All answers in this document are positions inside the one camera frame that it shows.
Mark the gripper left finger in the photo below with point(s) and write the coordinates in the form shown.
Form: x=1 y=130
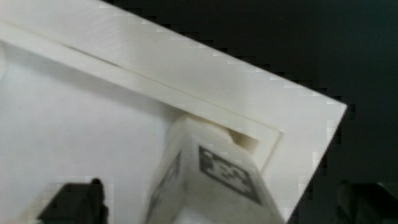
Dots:
x=78 y=205

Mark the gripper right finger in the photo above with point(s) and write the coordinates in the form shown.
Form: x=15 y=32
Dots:
x=367 y=203

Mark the white square tabletop tray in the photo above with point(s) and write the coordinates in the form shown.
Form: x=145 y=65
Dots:
x=104 y=77

